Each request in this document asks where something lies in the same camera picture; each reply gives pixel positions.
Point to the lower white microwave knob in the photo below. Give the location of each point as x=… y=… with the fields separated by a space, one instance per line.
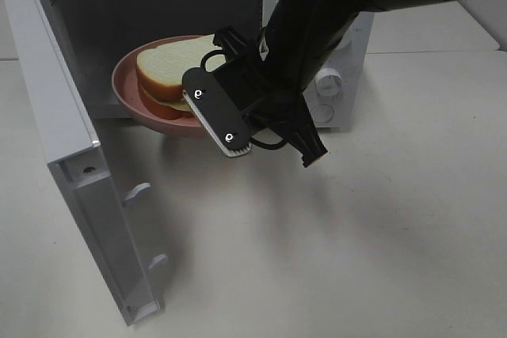
x=328 y=82

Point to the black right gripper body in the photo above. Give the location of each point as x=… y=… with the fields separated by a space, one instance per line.
x=285 y=97

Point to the white bread sandwich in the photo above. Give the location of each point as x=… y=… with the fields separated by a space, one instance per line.
x=159 y=71

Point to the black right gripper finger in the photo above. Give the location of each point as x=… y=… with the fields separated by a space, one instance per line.
x=230 y=41
x=303 y=136

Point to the white microwave knob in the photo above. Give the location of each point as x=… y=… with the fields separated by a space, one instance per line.
x=328 y=82
x=343 y=49

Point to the upper white microwave knob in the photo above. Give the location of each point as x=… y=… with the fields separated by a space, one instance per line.
x=343 y=49

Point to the pink round plate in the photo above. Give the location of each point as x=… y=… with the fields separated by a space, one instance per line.
x=125 y=88

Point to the white microwave door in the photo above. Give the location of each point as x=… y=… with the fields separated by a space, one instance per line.
x=74 y=156

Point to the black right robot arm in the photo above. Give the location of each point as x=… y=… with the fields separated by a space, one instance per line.
x=301 y=34

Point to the round white door button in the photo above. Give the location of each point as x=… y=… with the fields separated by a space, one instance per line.
x=322 y=113

